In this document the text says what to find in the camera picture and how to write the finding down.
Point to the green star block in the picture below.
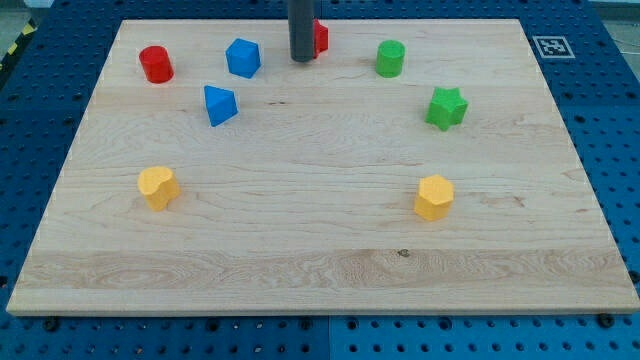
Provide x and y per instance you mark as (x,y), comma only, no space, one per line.
(447,108)

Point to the red block behind rod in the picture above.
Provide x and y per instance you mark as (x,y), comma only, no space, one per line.
(321,38)

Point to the green cylinder block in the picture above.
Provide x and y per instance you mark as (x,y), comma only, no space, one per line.
(390,58)

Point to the blue triangle block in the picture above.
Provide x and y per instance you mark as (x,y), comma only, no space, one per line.
(220,104)

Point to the blue cube block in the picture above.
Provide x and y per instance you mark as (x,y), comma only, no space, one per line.
(243,58)

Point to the red cylinder block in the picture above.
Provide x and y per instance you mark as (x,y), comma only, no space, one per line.
(156,64)

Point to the yellow heart block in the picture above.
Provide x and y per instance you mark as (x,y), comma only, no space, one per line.
(159,186)

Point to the white fiducial marker tag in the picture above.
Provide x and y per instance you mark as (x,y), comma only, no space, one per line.
(553,47)

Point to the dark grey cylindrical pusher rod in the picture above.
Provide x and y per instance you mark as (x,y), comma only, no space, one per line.
(301,30)

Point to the light wooden board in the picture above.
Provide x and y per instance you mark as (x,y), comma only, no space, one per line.
(303,202)

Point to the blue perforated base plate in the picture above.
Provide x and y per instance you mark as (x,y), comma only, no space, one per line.
(44,98)

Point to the yellow hexagon block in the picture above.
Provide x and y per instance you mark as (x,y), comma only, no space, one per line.
(434,197)

